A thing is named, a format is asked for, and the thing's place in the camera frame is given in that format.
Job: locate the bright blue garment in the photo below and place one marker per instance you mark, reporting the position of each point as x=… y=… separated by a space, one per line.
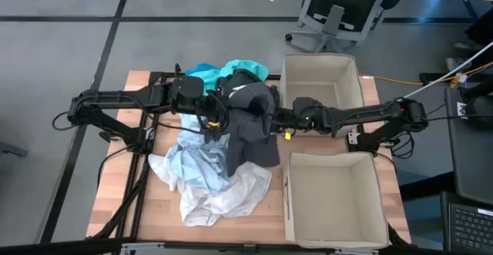
x=200 y=72

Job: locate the dark grey garment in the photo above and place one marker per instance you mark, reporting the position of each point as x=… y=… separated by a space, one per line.
x=250 y=131

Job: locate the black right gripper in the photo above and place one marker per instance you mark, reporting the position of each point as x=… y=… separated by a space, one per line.
x=308 y=112

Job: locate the silver bracket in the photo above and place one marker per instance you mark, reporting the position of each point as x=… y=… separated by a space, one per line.
x=146 y=248

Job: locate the light blue garment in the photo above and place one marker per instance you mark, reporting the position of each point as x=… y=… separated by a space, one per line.
x=200 y=158

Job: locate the grey floor object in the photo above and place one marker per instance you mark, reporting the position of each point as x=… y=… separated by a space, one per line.
x=13 y=149

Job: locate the black laptop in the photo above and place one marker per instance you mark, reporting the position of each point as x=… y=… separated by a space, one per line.
x=470 y=228

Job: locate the teal garment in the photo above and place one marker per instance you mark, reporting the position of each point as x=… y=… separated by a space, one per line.
x=246 y=67

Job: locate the dark green garment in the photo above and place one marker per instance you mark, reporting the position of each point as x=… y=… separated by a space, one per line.
x=240 y=79

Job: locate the person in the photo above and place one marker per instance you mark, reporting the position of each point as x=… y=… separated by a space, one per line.
x=481 y=27

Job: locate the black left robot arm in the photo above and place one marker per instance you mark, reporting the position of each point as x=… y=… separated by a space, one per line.
x=115 y=95

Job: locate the black desk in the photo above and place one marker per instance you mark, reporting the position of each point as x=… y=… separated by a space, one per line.
x=470 y=162

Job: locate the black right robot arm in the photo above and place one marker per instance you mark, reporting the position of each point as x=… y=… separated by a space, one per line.
x=366 y=110

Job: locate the black rail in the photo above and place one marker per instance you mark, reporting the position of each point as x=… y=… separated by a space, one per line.
x=58 y=247

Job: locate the black rounded object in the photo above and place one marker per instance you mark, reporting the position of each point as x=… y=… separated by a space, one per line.
x=481 y=108

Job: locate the black metal table frame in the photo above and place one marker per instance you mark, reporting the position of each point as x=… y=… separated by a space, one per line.
x=156 y=78

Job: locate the large sheer white garment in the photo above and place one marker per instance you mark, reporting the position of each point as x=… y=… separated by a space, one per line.
x=231 y=193

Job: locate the beige fabric storage bin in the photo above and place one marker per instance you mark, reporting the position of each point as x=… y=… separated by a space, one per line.
x=327 y=74
x=331 y=197

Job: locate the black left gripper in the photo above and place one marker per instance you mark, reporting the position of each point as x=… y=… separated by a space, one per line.
x=215 y=108

